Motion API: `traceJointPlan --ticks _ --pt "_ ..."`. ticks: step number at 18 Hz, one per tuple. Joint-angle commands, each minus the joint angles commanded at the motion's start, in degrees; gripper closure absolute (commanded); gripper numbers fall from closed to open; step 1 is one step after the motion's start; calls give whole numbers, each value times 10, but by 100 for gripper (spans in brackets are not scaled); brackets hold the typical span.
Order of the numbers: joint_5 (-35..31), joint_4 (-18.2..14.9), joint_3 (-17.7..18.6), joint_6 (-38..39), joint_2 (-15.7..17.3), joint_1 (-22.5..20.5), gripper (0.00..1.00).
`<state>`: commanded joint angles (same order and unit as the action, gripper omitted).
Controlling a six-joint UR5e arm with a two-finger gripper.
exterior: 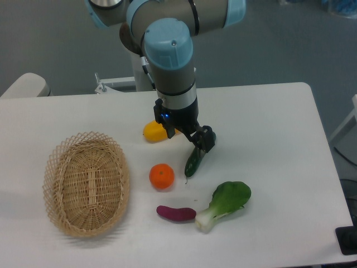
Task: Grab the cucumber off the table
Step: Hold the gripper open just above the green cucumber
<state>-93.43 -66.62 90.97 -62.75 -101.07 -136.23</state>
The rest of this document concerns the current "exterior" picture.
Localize black cable on floor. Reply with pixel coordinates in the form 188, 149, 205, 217
333, 145, 357, 165

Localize green bok choy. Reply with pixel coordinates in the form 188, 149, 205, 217
195, 181, 252, 232

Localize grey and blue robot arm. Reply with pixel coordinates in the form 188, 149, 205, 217
85, 0, 247, 152

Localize woven wicker basket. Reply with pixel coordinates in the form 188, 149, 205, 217
42, 132, 129, 237

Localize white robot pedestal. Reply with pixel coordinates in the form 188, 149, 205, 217
94, 22, 157, 94

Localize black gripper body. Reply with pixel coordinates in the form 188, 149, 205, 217
153, 98, 199, 140

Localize white chair armrest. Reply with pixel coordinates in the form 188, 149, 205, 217
1, 73, 53, 99

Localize orange mandarin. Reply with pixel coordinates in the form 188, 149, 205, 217
149, 163, 175, 190

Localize blue plastic bag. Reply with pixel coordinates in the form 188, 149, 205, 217
277, 0, 357, 20

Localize green cucumber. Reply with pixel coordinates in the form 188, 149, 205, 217
184, 146, 206, 183

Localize purple sweet potato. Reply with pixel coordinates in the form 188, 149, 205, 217
156, 205, 196, 222

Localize yellow mango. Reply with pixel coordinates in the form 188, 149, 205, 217
143, 121, 168, 143

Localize white furniture at right edge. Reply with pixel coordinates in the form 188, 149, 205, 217
329, 95, 356, 146

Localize black device at table edge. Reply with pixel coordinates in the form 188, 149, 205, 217
335, 226, 356, 255

